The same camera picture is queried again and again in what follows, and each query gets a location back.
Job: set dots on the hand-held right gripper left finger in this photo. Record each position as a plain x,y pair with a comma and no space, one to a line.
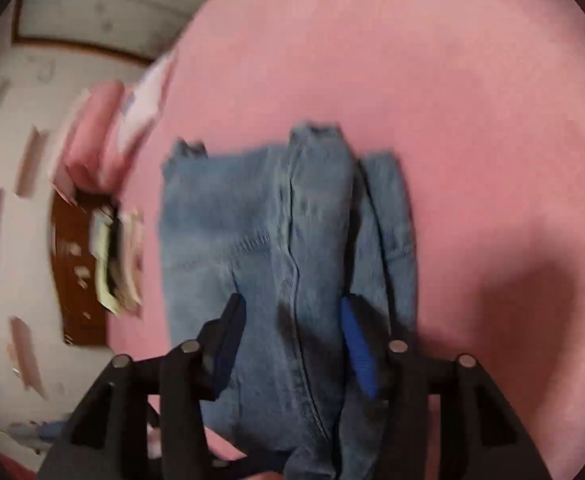
226,342

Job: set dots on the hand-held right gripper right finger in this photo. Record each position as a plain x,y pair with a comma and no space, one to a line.
358,352

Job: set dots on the blue denim jacket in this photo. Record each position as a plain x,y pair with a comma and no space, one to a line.
272,220

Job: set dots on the folded pale pink clothes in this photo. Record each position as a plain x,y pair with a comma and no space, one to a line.
133,255

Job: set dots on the light green folded garment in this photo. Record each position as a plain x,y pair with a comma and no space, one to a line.
105,260

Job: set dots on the wooden headboard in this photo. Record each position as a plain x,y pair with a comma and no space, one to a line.
75,280

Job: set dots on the folded pink quilt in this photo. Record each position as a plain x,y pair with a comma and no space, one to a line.
95,140

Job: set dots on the white printed pillow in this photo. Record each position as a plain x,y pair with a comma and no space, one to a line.
145,105

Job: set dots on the bed with pink blanket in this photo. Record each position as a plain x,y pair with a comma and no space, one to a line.
447,110

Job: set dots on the floral wardrobe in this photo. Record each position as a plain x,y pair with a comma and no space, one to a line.
112,5

